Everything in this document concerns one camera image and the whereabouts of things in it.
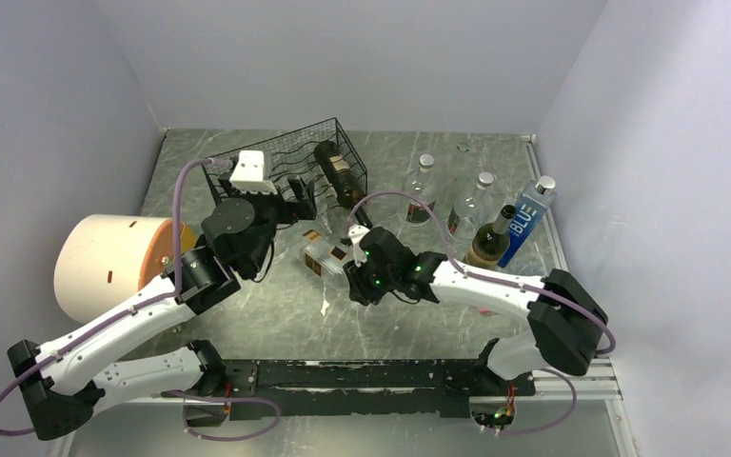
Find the dark green wine bottle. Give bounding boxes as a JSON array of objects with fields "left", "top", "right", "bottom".
[{"left": 313, "top": 140, "right": 366, "bottom": 210}]

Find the clear glass bottle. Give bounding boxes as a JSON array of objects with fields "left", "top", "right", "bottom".
[{"left": 316, "top": 204, "right": 338, "bottom": 235}]

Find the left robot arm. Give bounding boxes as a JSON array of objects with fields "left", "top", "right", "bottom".
[{"left": 8, "top": 175, "right": 317, "bottom": 441}]

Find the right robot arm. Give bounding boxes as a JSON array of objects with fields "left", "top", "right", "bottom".
[{"left": 344, "top": 225, "right": 608, "bottom": 394}]

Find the clear red-label bottle silver cap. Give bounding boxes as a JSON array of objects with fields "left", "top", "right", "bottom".
[{"left": 398, "top": 153, "right": 438, "bottom": 226}]

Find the gold-foil wine bottle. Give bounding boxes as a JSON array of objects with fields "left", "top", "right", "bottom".
[{"left": 463, "top": 205, "right": 517, "bottom": 270}]

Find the blue labelled water bottle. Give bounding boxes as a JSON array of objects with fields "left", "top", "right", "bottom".
[{"left": 498, "top": 175, "right": 557, "bottom": 268}]

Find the white cylindrical drum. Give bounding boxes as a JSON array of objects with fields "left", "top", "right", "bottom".
[{"left": 53, "top": 214, "right": 197, "bottom": 324}]

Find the black wire wine rack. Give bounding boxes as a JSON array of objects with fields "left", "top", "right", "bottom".
[{"left": 203, "top": 117, "right": 368, "bottom": 211}]

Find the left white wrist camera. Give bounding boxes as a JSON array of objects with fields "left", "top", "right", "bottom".
[{"left": 229, "top": 150, "right": 277, "bottom": 195}]

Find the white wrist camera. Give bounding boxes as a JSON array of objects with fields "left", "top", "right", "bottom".
[
  {"left": 229, "top": 150, "right": 277, "bottom": 195},
  {"left": 347, "top": 224, "right": 370, "bottom": 247}
]

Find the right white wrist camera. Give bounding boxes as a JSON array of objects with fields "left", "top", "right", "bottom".
[{"left": 347, "top": 224, "right": 370, "bottom": 247}]

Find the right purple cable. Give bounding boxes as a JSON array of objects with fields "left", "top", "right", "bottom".
[{"left": 345, "top": 191, "right": 617, "bottom": 438}]

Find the purple cable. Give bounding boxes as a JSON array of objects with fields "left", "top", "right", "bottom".
[
  {"left": 345, "top": 191, "right": 617, "bottom": 438},
  {"left": 0, "top": 157, "right": 234, "bottom": 438}
]

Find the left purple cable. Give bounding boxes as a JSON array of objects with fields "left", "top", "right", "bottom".
[{"left": 0, "top": 157, "right": 234, "bottom": 438}]

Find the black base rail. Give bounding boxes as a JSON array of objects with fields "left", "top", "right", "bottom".
[{"left": 187, "top": 340, "right": 536, "bottom": 421}]

